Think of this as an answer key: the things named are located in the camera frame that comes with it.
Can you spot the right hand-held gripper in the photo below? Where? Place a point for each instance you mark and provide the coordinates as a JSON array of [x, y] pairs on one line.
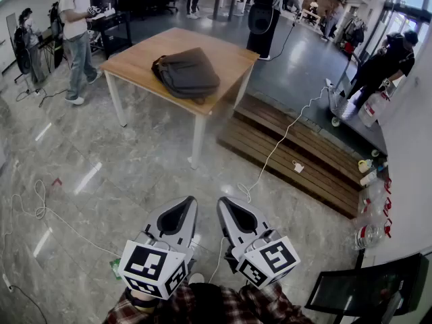
[[273, 256]]

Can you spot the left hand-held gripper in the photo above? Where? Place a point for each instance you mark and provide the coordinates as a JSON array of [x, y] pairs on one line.
[[145, 262]]

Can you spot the dark grey backpack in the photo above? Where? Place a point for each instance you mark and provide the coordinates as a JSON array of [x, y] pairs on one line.
[[189, 73]]

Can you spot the person's left forearm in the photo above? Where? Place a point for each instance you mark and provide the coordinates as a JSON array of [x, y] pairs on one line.
[[128, 312]]

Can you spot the person's right forearm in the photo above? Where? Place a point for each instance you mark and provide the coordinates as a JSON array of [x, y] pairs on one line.
[[266, 305]]

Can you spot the person's white shoe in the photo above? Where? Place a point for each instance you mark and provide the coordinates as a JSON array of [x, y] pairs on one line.
[[196, 278]]

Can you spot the green packet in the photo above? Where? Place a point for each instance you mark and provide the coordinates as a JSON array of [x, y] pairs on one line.
[[114, 268]]

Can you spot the white paper tag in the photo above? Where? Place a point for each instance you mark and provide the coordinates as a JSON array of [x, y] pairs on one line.
[[298, 167]]

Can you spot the person's torso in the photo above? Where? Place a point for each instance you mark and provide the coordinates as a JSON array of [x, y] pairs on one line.
[[204, 302]]

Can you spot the black wrist watch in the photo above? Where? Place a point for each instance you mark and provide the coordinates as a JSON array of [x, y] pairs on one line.
[[141, 303]]

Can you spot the brown wooden steps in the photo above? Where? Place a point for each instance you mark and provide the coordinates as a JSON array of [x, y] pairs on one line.
[[297, 147]]

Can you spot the clear jug red cap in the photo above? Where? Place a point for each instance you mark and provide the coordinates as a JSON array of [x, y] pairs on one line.
[[376, 191], [368, 235], [373, 210]]

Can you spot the small white bottle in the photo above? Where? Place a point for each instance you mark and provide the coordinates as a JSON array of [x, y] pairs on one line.
[[368, 179]]

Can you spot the pale yellow bottle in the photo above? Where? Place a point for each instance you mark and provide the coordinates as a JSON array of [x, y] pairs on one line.
[[364, 166]]

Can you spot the black box on stand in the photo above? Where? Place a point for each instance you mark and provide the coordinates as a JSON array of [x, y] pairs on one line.
[[371, 282]]

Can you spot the small blue bottle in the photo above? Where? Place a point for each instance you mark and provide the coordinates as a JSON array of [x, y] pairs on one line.
[[382, 166]]

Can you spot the metal platform trolley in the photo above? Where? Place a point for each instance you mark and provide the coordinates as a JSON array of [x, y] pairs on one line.
[[357, 120]]

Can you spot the wooden table white legs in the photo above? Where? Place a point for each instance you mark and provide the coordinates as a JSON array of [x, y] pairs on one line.
[[141, 59]]

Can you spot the clear water jug red label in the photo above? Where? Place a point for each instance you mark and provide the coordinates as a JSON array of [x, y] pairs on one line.
[[373, 108]]

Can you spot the white power strip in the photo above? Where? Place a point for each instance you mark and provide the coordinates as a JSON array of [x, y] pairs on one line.
[[7, 283]]

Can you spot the black desk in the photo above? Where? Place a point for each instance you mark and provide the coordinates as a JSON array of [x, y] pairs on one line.
[[114, 29]]

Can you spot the small white table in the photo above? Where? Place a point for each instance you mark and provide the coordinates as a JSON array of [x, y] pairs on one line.
[[310, 13]]

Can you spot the coat rack with clothes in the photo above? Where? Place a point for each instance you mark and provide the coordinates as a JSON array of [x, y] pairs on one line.
[[354, 32]]

